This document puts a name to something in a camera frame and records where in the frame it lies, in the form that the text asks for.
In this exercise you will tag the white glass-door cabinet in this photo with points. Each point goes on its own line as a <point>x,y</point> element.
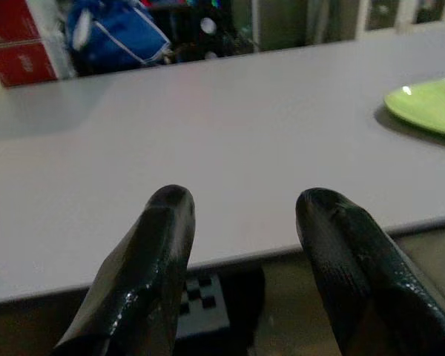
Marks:
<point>404,15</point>

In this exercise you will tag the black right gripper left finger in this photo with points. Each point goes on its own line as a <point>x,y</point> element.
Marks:
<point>141,267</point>

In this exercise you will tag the blue bag with white trim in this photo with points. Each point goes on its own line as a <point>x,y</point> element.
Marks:
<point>115,33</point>

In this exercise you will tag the round green plate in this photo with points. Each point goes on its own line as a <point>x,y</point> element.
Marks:
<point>426,107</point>

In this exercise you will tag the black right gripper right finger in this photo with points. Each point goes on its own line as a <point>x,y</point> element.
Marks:
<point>348,267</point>

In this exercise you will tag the red cardboard box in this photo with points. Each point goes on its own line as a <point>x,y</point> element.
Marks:
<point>16,44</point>

